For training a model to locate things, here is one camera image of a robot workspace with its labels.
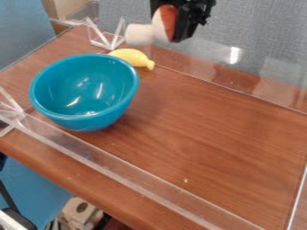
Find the yellow toy banana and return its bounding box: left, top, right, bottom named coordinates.
left=110, top=49, right=155, bottom=70

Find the white brown toy mushroom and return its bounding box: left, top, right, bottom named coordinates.
left=125, top=4, right=179, bottom=45

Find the clear acrylic corner bracket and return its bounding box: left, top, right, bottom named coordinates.
left=86, top=17, right=126, bottom=51

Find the clear acrylic barrier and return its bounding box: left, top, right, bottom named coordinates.
left=125, top=26, right=307, bottom=114
left=0, top=111, right=266, bottom=230

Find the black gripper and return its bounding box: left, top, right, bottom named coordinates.
left=150, top=0, right=217, bottom=43

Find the clear acrylic front barrier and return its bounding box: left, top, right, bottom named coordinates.
left=0, top=111, right=266, bottom=230

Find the clear acrylic back barrier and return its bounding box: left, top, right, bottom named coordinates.
left=125, top=26, right=307, bottom=114

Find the white block under table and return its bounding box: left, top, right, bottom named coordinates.
left=58, top=197, right=105, bottom=230

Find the clear acrylic left bracket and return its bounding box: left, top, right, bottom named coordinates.
left=0, top=86, right=26, bottom=137

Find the blue bowl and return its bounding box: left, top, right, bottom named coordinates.
left=30, top=53, right=139, bottom=132

